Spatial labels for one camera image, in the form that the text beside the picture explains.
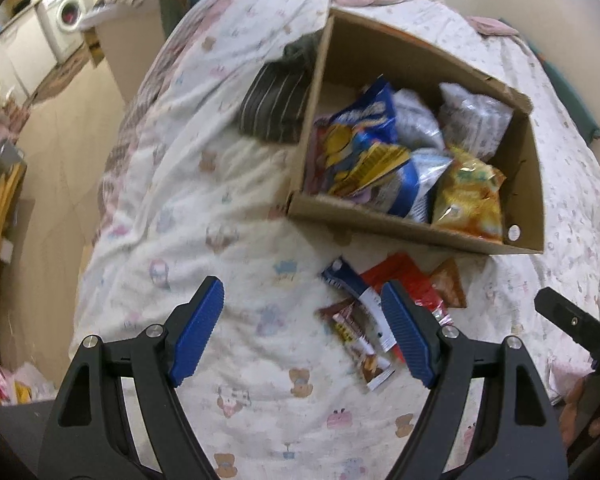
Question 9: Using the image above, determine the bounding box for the dark striped cloth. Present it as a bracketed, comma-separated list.
[239, 32, 326, 144]

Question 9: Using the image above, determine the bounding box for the cardboard box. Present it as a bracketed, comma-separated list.
[286, 7, 546, 257]

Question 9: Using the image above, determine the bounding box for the blue white snack bag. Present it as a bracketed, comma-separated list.
[360, 149, 453, 225]

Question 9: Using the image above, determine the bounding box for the white printed bed cover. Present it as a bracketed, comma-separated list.
[70, 0, 600, 480]

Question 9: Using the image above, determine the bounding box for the yellow snack bag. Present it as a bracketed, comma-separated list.
[430, 146, 507, 244]

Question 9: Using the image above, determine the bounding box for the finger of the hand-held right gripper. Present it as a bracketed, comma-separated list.
[534, 287, 600, 376]

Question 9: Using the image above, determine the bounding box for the white washing machine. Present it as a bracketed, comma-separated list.
[36, 0, 99, 64]

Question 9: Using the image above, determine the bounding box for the red cartoon snack packet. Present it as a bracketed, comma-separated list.
[305, 116, 334, 194]

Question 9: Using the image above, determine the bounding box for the large teal bolster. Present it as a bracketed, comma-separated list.
[525, 35, 600, 144]

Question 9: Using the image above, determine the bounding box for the white printed snack bag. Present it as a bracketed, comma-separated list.
[437, 82, 514, 162]

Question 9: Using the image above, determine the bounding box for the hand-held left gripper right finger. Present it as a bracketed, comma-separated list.
[380, 280, 571, 480]

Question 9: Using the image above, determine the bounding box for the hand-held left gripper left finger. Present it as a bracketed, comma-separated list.
[37, 275, 226, 480]

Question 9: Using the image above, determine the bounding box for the person's right hand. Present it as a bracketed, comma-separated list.
[560, 372, 600, 466]

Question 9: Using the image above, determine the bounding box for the brown chocolate snack packet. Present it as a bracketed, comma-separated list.
[317, 297, 397, 394]

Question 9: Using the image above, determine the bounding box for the white cabinet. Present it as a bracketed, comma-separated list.
[0, 15, 59, 102]

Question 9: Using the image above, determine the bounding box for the silver snack bag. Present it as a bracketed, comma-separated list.
[392, 89, 447, 152]

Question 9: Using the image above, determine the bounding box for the beige storage box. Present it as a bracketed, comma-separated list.
[82, 5, 167, 107]

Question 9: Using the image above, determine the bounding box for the blue white stick packet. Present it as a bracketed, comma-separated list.
[320, 256, 399, 354]

